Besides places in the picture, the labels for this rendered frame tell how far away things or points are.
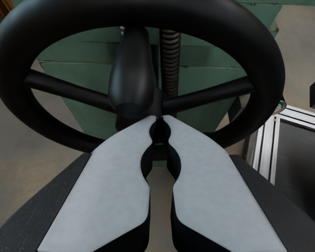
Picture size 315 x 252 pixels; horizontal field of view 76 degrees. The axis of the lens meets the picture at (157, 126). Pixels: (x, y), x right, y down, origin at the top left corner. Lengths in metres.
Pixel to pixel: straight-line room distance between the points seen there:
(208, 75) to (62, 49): 0.29
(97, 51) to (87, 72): 0.06
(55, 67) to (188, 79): 0.28
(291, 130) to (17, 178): 1.32
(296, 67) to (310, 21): 0.58
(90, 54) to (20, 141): 0.94
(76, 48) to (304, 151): 0.97
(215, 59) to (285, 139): 0.71
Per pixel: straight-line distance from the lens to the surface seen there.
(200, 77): 0.46
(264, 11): 0.39
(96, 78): 0.47
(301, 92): 1.61
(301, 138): 1.12
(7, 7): 2.04
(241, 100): 0.53
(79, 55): 0.44
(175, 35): 0.24
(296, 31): 2.06
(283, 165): 1.01
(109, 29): 0.26
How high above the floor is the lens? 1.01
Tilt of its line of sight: 62 degrees down
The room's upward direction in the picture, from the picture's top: 4 degrees clockwise
